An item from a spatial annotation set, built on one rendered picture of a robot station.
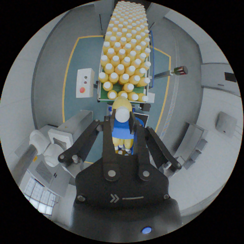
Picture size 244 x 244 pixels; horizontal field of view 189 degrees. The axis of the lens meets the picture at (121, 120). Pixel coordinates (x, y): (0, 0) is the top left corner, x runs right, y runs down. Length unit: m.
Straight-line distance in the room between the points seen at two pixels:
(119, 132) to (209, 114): 3.40
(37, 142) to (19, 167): 0.29
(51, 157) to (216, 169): 3.98
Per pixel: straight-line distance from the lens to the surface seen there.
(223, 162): 3.51
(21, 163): 0.65
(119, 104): 0.23
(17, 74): 2.84
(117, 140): 0.54
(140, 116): 1.61
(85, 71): 0.54
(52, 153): 0.78
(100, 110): 1.64
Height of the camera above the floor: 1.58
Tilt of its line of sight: 68 degrees down
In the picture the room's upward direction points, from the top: 162 degrees clockwise
